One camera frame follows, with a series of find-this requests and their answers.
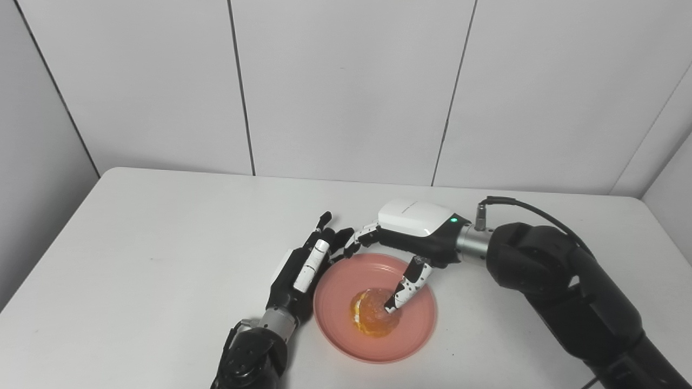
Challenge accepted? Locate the pink round plate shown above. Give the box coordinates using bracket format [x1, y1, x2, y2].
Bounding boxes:
[314, 253, 437, 364]

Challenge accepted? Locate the orange glazed cream puff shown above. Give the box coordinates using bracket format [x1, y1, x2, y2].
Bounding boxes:
[349, 288, 402, 338]

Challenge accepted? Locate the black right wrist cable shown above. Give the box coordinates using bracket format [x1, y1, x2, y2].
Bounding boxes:
[475, 196, 598, 389]

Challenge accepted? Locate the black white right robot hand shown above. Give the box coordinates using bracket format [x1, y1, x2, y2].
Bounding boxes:
[340, 198, 471, 315]

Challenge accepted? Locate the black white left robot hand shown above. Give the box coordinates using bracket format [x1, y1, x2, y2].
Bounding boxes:
[268, 211, 355, 325]

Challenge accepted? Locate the thin left wrist cable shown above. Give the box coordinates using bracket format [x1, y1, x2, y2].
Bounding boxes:
[223, 320, 257, 352]

